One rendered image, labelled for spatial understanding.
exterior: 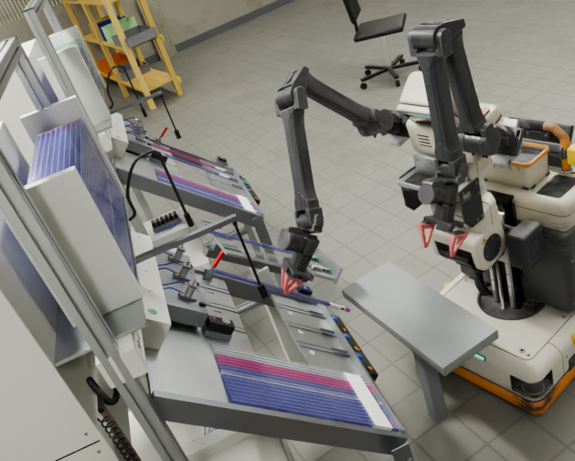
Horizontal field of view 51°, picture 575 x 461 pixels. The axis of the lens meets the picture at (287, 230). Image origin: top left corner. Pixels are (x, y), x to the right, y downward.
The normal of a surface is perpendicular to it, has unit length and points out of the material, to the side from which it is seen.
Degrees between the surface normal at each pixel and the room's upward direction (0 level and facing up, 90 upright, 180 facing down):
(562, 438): 0
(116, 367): 90
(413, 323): 0
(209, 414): 90
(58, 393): 90
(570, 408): 0
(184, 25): 90
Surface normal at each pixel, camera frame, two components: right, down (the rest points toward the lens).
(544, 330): -0.29, -0.81
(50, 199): 0.30, 0.43
